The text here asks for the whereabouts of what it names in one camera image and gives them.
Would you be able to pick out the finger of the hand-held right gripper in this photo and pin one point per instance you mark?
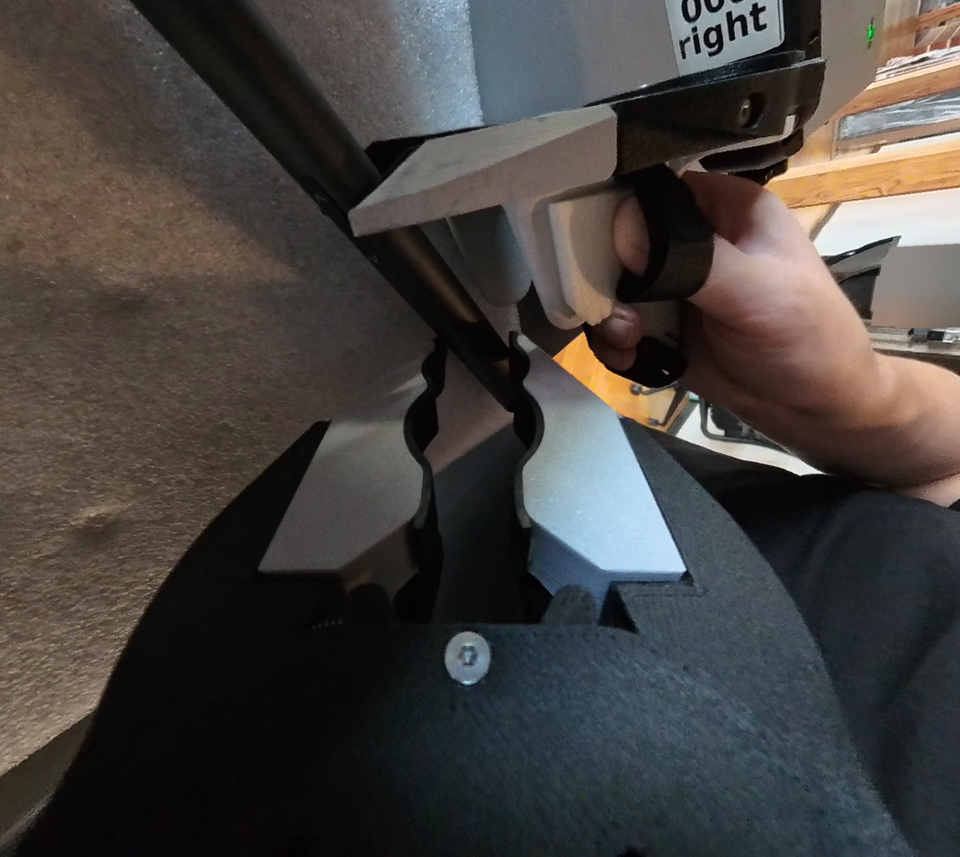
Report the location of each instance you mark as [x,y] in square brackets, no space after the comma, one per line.
[487,167]
[487,257]

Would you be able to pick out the black pen-shaped screwdriver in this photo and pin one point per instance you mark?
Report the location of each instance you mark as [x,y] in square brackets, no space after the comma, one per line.
[420,257]

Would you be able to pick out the person's right hand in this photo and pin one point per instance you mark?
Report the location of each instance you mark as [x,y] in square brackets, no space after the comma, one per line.
[772,317]

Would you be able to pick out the white foam sheet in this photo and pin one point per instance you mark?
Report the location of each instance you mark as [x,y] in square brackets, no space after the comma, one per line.
[150,347]

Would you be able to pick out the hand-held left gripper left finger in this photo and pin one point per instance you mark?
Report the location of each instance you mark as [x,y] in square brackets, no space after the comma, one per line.
[337,497]

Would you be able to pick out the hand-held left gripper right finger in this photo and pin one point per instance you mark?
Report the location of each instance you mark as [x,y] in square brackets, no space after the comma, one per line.
[600,497]

